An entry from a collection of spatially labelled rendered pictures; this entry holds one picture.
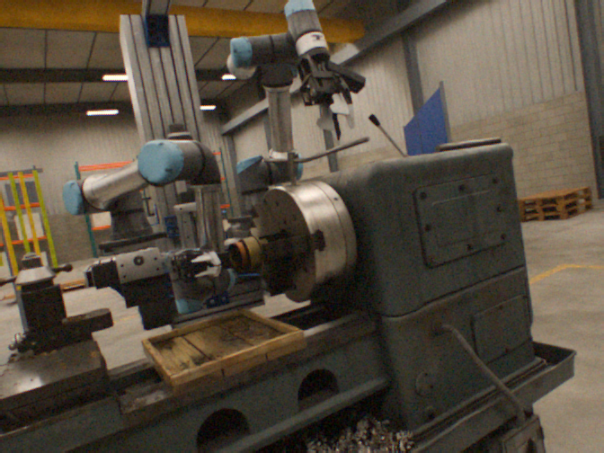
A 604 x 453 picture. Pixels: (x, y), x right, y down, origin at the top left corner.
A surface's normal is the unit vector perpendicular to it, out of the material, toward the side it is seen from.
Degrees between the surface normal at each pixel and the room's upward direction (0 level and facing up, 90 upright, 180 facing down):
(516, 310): 90
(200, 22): 90
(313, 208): 57
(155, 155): 89
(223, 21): 90
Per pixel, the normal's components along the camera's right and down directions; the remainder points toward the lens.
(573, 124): -0.83, 0.18
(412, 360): 0.50, -0.02
